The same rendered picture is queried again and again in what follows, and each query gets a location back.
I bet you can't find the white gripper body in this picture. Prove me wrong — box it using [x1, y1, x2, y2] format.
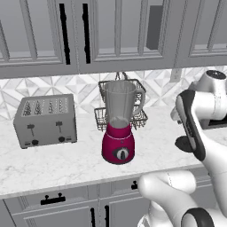
[170, 102, 183, 125]

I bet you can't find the red blender with clear jug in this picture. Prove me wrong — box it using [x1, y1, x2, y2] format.
[101, 80, 146, 166]

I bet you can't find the grey drawer front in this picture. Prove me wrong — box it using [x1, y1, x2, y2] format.
[2, 185, 90, 215]
[110, 176, 143, 197]

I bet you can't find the grey upper cupboard door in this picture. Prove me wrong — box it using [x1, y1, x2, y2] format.
[176, 0, 227, 69]
[77, 0, 180, 74]
[0, 0, 80, 80]

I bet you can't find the grey cupboard door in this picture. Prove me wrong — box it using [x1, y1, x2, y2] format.
[100, 196, 153, 227]
[0, 0, 80, 80]
[77, 0, 180, 74]
[11, 203, 100, 227]
[176, 0, 227, 69]

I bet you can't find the grey lower cupboard door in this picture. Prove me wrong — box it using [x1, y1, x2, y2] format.
[100, 196, 153, 227]
[11, 203, 100, 227]

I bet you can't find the grey four-slot toaster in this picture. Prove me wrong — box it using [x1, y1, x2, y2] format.
[12, 93, 79, 150]

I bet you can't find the white wall socket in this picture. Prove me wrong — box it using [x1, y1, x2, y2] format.
[170, 67, 183, 83]

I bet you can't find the dark wire basket stand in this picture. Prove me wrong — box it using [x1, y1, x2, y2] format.
[94, 71, 149, 133]

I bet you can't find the black drawer handle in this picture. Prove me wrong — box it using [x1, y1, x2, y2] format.
[130, 180, 140, 191]
[40, 192, 67, 206]

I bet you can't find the black upper cupboard handle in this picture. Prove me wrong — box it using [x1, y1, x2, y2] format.
[82, 3, 92, 65]
[59, 3, 72, 66]

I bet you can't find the black cupboard handle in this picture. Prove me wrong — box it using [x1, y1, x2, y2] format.
[104, 205, 111, 227]
[90, 207, 97, 227]
[82, 3, 92, 65]
[59, 3, 72, 66]

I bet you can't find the black lower cupboard handle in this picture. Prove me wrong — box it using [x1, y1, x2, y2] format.
[104, 205, 111, 227]
[90, 207, 97, 227]

